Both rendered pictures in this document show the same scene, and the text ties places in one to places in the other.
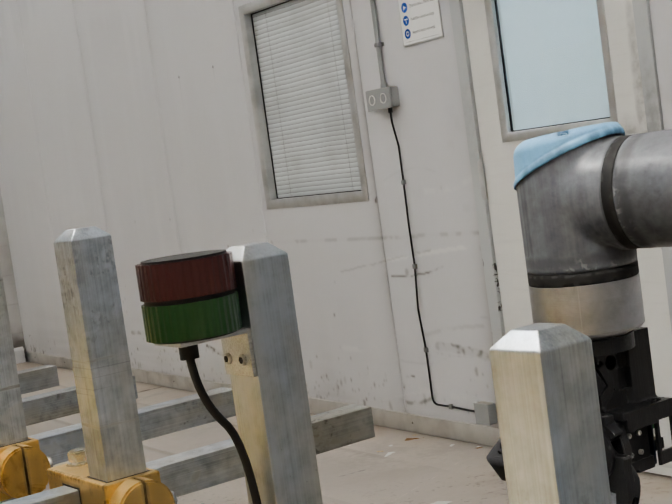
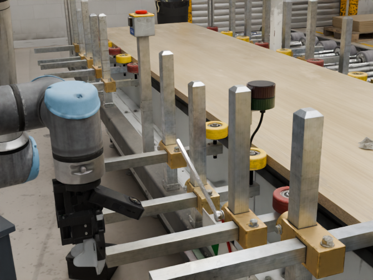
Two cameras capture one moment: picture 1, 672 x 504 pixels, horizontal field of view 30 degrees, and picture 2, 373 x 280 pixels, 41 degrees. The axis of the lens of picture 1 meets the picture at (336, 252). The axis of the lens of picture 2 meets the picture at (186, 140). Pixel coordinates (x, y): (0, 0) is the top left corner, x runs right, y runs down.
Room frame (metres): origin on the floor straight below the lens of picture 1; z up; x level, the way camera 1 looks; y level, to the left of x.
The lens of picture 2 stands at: (1.78, 0.22, 1.41)
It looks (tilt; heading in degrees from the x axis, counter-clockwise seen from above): 20 degrees down; 196
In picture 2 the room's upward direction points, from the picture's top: 2 degrees counter-clockwise
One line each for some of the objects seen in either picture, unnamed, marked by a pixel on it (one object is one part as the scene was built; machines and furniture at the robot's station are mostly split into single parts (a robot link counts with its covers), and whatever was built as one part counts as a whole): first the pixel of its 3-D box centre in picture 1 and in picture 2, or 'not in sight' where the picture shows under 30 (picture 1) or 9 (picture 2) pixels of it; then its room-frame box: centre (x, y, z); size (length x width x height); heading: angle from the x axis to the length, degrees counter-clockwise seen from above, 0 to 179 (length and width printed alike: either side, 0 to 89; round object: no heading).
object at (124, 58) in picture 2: not in sight; (124, 65); (-0.68, -0.82, 0.85); 0.08 x 0.08 x 0.11
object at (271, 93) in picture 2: (186, 276); (260, 89); (0.77, 0.09, 1.14); 0.06 x 0.06 x 0.02
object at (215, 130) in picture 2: not in sight; (215, 140); (0.34, -0.10, 0.85); 0.08 x 0.08 x 0.11
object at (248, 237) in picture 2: not in sight; (243, 223); (0.81, 0.07, 0.85); 0.13 x 0.06 x 0.05; 35
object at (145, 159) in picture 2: not in sight; (154, 158); (0.46, -0.26, 0.83); 0.43 x 0.03 x 0.04; 125
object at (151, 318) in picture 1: (192, 316); (260, 100); (0.77, 0.09, 1.11); 0.06 x 0.06 x 0.02
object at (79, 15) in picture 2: not in sight; (82, 48); (-1.04, -1.25, 0.87); 0.03 x 0.03 x 0.48; 35
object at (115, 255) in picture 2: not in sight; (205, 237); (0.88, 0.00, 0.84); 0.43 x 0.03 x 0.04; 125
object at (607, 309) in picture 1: (584, 308); (80, 166); (1.03, -0.20, 1.05); 0.10 x 0.09 x 0.05; 35
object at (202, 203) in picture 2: not in sight; (201, 194); (0.61, -0.08, 0.80); 0.13 x 0.06 x 0.05; 35
